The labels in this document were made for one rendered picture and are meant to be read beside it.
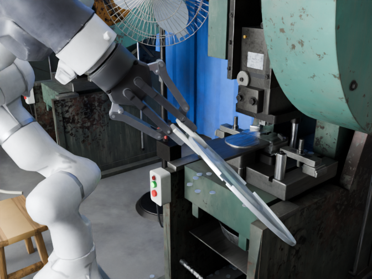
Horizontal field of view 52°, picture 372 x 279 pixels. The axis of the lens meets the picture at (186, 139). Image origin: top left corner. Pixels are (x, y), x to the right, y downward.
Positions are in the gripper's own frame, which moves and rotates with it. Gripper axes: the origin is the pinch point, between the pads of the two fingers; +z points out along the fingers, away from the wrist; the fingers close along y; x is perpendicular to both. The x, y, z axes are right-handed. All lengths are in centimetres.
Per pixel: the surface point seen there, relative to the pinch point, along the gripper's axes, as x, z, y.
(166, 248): 72, 63, -50
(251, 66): 60, 27, 26
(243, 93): 59, 31, 18
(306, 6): 8.6, 2.7, 33.4
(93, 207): 154, 59, -90
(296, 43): 12.0, 8.5, 28.6
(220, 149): 51, 36, -2
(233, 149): 50, 39, 2
